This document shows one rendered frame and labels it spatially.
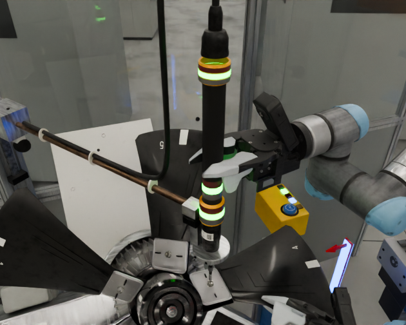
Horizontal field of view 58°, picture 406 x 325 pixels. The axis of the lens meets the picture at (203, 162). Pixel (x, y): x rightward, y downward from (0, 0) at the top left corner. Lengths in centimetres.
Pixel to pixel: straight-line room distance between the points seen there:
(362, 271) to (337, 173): 182
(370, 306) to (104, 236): 175
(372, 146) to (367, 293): 90
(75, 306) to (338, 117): 66
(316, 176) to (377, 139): 125
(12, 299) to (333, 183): 70
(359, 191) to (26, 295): 71
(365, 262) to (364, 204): 189
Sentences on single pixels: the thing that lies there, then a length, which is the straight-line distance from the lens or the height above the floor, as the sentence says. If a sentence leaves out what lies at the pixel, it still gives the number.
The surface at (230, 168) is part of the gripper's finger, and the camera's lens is 55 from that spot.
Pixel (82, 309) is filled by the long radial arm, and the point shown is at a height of 113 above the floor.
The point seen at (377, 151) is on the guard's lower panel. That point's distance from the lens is 205.
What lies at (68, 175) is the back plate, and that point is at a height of 128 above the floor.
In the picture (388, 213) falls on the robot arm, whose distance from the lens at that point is 70.
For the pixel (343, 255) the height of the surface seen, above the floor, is 114.
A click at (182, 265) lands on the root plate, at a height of 125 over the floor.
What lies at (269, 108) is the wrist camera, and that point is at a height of 158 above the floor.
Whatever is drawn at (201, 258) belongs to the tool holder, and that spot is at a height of 131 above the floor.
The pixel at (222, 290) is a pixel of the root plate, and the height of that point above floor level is 119.
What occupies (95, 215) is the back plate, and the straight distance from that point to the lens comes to 96.
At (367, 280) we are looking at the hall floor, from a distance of 250.
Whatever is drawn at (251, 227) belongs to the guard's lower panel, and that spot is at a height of 52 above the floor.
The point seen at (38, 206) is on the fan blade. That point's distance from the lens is 69.
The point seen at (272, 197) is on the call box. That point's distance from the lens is 119.
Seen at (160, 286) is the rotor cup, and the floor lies 126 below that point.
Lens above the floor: 182
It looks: 35 degrees down
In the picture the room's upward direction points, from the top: straight up
